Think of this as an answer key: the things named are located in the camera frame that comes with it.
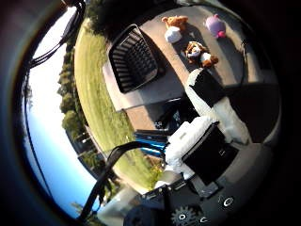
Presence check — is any blue metal frame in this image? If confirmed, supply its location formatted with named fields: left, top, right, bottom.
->
left=134, top=129, right=169, bottom=158

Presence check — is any brown and white dog plush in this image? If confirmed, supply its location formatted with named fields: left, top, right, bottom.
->
left=183, top=40, right=220, bottom=69

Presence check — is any black cable bundle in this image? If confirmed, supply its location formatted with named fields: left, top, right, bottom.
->
left=28, top=0, right=87, bottom=70

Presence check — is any orange and white plush toy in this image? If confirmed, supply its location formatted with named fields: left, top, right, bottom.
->
left=161, top=15, right=190, bottom=44

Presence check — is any pink round plush toy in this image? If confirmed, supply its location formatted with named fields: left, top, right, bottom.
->
left=204, top=13, right=228, bottom=40

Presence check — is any thin black cable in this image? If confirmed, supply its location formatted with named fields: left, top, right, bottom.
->
left=22, top=74, right=54, bottom=200

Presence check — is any black equipment with cables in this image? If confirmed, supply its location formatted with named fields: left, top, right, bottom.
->
left=153, top=97, right=200, bottom=136

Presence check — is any black slotted plastic basket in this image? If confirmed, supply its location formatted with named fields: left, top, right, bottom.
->
left=107, top=24, right=166, bottom=94

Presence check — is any thick black hose cable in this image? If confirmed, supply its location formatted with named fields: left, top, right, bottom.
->
left=77, top=140, right=167, bottom=222

